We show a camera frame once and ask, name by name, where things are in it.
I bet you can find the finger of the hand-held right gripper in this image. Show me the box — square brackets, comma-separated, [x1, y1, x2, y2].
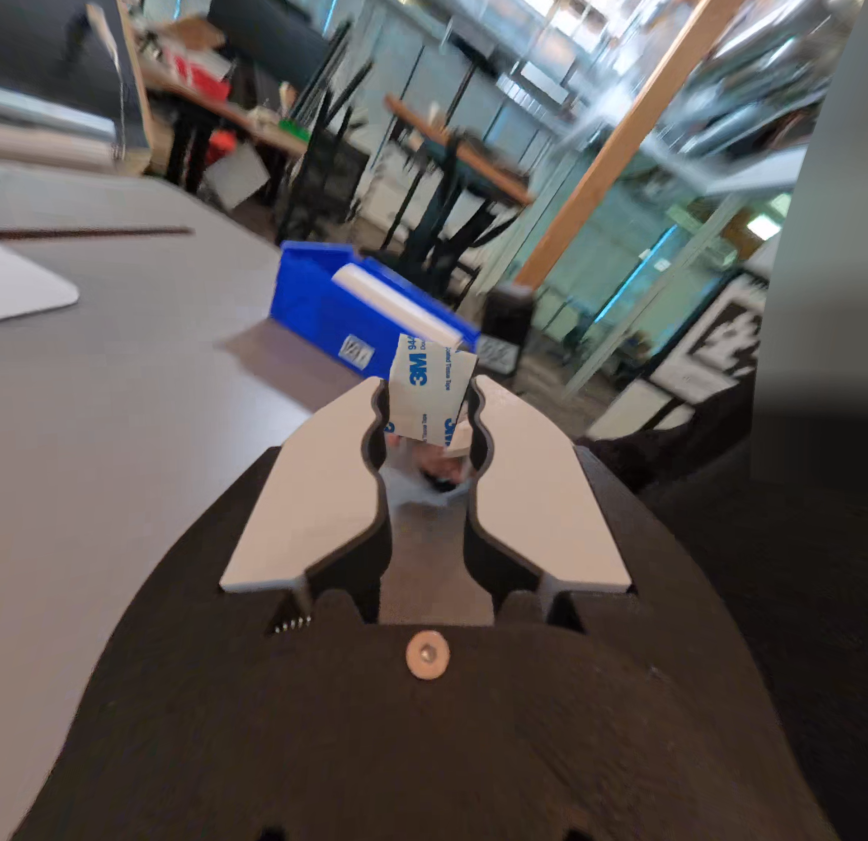
[442, 417, 476, 461]

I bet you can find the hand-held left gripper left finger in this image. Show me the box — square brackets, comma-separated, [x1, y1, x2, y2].
[219, 375, 394, 594]

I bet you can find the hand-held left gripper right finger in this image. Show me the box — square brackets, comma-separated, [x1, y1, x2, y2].
[463, 373, 635, 594]

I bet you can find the white blue-printed tape piece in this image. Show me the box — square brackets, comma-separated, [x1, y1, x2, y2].
[382, 333, 480, 449]

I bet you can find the person's right hand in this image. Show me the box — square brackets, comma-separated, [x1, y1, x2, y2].
[385, 434, 476, 495]

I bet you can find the wooden top desk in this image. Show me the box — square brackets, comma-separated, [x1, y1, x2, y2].
[383, 94, 537, 208]

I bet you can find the blue bin with marker tag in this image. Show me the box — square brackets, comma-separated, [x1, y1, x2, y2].
[270, 241, 482, 381]

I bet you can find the framed marker poster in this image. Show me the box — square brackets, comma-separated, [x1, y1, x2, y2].
[647, 272, 770, 404]

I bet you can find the wooden work desk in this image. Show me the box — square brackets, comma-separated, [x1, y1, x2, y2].
[139, 61, 309, 157]

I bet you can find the red plastic bin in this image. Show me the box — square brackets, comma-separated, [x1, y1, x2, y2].
[168, 51, 233, 101]

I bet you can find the wooden support post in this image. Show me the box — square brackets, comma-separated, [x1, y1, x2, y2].
[513, 0, 757, 289]

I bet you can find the white wire arm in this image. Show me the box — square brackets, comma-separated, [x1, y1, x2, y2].
[87, 4, 127, 162]

